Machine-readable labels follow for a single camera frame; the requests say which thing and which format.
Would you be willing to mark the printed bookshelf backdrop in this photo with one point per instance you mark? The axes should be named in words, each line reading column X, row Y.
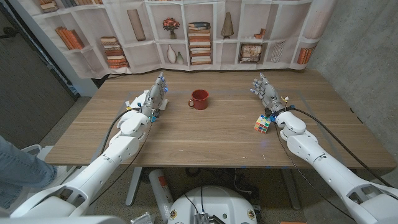
column 140, row 59

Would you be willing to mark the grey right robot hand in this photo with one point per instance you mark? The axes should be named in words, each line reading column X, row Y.
column 270, row 93

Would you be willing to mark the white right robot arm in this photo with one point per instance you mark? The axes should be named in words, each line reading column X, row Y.
column 326, row 165

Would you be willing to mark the silver finned heat sink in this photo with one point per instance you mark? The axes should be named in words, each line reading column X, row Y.
column 201, row 218

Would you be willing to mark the red mug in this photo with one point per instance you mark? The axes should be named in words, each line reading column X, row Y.
column 200, row 101

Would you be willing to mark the white cylinder with orange label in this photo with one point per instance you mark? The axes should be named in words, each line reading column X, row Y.
column 160, row 193

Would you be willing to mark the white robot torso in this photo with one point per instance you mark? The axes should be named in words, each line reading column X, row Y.
column 217, row 202

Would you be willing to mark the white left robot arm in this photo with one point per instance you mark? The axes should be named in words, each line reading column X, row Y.
column 102, row 161

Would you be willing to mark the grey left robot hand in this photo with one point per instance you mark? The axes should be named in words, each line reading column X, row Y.
column 154, row 96

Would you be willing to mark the Rubik's cube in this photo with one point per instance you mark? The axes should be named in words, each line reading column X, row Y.
column 262, row 124

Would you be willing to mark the white cloth napkin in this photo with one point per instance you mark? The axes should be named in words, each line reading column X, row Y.
column 138, row 101

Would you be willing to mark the perforated metal cabinet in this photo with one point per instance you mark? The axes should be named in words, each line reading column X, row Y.
column 28, row 93

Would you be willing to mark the person's leg in jeans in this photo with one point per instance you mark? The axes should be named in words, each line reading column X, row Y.
column 21, row 171

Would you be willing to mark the grey metal table leg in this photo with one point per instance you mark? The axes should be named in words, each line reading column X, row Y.
column 291, row 189
column 133, row 186

